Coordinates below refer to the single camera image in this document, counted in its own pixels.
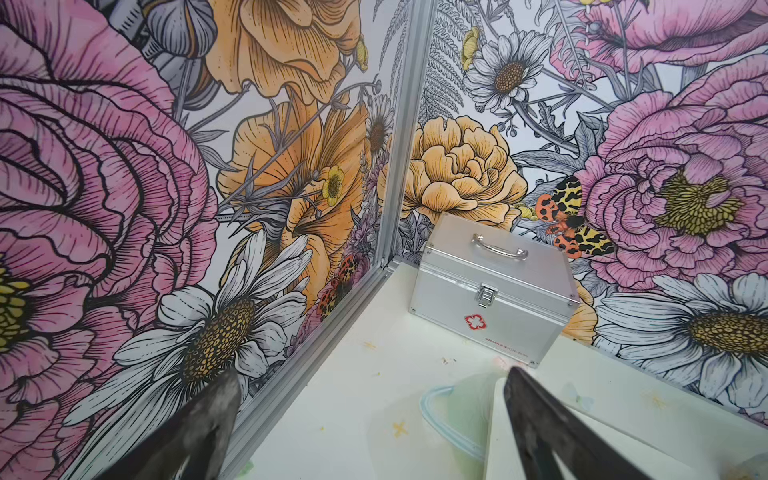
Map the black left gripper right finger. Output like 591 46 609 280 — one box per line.
503 367 648 479

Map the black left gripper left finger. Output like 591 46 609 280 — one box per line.
98 368 241 480

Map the white plastic tray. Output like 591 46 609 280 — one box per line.
483 376 768 480

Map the silver metal case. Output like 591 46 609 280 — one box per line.
410 213 581 368

